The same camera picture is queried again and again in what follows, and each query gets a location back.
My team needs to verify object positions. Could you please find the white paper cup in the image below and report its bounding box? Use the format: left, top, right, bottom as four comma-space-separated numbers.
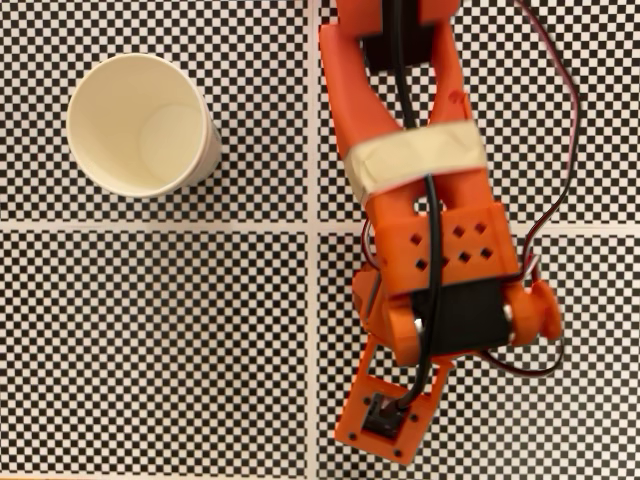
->
65, 52, 223, 200

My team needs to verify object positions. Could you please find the beige masking tape strip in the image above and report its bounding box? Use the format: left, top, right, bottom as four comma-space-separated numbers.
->
342, 121, 487, 205

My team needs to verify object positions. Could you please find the black white checkerboard paper sheet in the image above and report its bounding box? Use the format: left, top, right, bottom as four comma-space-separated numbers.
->
312, 228, 640, 480
312, 0, 640, 231
0, 0, 315, 229
0, 225, 315, 477

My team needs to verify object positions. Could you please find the red black servo wire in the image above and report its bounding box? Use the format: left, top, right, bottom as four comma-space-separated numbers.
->
514, 0, 582, 274
359, 219, 379, 274
479, 339, 566, 379

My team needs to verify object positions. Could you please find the black camera cable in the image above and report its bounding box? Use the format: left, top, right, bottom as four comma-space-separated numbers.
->
387, 0, 446, 414

